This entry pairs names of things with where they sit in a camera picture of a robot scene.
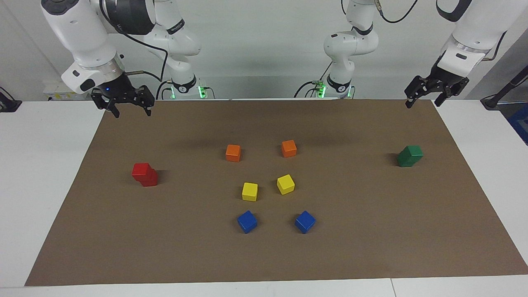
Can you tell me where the green wooden cube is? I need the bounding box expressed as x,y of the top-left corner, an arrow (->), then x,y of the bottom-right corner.
402,145 -> 424,162
397,152 -> 418,167

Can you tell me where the red wooden cube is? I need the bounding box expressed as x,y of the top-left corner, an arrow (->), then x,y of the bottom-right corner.
132,163 -> 153,182
139,169 -> 159,187

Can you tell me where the black stand pole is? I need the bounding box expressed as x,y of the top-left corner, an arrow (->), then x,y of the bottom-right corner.
481,66 -> 528,110

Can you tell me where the white power box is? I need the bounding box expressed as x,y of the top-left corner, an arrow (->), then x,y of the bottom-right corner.
43,80 -> 93,101

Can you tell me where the blue object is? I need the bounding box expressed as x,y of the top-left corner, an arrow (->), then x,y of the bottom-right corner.
508,103 -> 528,146

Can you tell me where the brown paper table mat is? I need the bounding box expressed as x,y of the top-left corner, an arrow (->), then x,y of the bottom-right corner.
25,98 -> 528,286

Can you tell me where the yellow wooden cube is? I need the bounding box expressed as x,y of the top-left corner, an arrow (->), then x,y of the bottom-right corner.
242,182 -> 259,202
277,174 -> 296,196

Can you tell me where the blue wooden cube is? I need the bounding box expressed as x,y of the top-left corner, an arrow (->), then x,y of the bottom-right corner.
295,210 -> 316,234
237,210 -> 258,234

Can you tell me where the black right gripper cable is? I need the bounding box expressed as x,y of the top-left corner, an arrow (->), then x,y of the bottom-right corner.
99,0 -> 170,83

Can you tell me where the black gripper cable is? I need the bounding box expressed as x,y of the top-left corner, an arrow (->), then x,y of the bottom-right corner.
99,0 -> 170,83
375,0 -> 509,62

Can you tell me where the black right arm base cable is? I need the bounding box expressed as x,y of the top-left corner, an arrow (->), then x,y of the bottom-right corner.
156,80 -> 216,100

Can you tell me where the black arm base cable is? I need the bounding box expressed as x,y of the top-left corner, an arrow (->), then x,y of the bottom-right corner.
294,62 -> 334,98
156,80 -> 216,100

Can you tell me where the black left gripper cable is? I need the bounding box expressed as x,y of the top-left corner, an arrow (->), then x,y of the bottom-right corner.
375,0 -> 509,62

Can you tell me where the black clamp mount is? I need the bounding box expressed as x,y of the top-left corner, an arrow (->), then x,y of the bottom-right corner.
0,87 -> 22,113

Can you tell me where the black left arm base cable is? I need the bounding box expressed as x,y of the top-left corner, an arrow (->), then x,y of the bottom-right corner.
294,62 -> 334,98

